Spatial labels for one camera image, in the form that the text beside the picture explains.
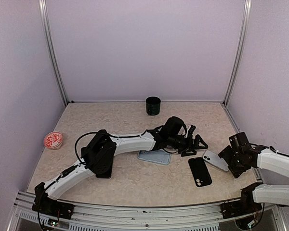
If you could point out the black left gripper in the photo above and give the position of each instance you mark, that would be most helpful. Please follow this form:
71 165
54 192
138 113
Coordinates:
190 146

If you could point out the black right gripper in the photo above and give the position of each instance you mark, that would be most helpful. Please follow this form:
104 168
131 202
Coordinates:
226 153

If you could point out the black phone white back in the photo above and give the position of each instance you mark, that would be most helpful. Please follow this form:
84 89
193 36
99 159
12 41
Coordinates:
214 160

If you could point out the light blue phone case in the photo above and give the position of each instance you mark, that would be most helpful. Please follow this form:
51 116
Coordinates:
158 157

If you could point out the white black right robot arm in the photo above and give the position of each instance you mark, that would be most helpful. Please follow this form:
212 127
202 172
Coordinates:
266 158

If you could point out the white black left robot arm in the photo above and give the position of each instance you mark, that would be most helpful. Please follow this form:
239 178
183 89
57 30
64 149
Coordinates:
97 158

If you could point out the black phone case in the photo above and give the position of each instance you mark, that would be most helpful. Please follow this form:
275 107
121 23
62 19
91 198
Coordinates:
200 172

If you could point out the black phone dark edge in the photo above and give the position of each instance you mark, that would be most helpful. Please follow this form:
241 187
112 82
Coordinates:
106 175

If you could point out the dark green cup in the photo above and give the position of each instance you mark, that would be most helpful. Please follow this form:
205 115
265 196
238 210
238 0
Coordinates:
153 105

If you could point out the red white patterned bowl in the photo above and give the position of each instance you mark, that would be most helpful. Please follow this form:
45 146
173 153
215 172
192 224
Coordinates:
53 140

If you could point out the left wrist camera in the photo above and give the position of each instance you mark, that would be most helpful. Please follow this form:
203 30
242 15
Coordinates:
190 131

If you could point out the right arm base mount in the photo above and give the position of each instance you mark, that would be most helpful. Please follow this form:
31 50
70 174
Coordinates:
233 209

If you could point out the front aluminium rail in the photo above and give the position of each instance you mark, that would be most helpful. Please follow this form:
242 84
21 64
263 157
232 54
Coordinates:
89 217

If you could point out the right aluminium frame post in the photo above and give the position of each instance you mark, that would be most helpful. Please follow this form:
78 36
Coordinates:
239 51

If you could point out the aluminium frame post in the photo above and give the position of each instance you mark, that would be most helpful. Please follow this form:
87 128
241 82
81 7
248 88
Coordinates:
239 51
51 51

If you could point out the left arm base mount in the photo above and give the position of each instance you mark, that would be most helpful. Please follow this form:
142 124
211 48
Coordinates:
53 208

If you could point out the left aluminium frame post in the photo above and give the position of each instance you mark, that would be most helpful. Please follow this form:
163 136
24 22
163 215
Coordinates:
51 51

